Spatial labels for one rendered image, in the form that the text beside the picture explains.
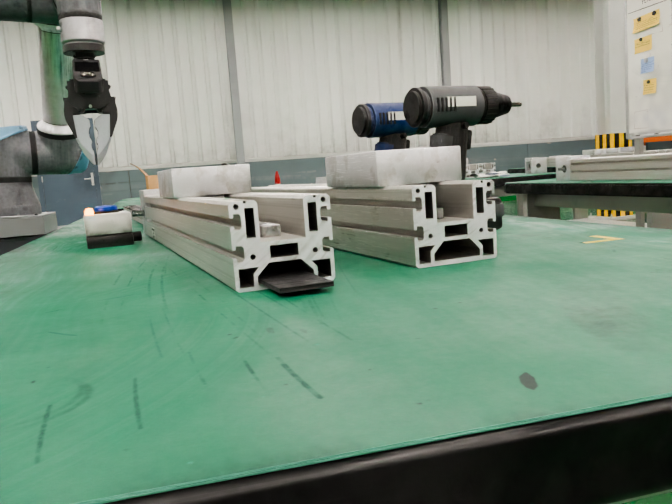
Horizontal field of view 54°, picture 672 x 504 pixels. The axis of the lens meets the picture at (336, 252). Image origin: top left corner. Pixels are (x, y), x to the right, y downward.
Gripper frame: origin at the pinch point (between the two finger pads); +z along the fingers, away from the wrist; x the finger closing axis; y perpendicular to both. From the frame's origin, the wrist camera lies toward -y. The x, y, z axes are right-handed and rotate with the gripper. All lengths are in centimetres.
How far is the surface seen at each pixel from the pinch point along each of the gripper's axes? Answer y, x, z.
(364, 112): -23.0, -43.4, -4.2
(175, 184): -35.6, -9.0, 5.8
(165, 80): 1097, -155, -179
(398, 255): -64, -28, 15
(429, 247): -67, -31, 14
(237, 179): -35.6, -17.6, 5.7
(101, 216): -3.7, 0.3, 10.6
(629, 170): 50, -175, 12
